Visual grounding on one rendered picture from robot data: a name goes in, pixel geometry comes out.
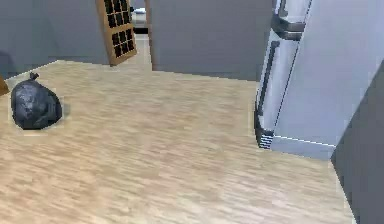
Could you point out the wooden door with dark panes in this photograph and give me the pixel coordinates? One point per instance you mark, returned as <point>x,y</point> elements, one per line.
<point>117,30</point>

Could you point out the silver fridge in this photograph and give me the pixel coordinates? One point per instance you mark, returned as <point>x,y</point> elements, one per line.
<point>316,83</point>

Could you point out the black rubbish bag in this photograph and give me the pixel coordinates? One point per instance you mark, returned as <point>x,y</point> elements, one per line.
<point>35,106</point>

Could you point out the brown wooden furniture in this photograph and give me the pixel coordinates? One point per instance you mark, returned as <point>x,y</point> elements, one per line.
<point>2,87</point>

